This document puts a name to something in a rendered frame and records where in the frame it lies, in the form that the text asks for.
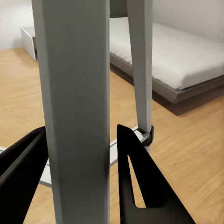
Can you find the nightstand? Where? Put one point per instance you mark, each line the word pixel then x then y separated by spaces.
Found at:
pixel 29 41

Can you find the camera tripod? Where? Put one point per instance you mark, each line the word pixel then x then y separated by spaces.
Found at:
pixel 73 50

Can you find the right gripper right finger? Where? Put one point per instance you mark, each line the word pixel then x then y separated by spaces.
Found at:
pixel 162 204

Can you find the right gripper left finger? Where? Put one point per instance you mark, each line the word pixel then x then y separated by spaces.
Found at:
pixel 21 167

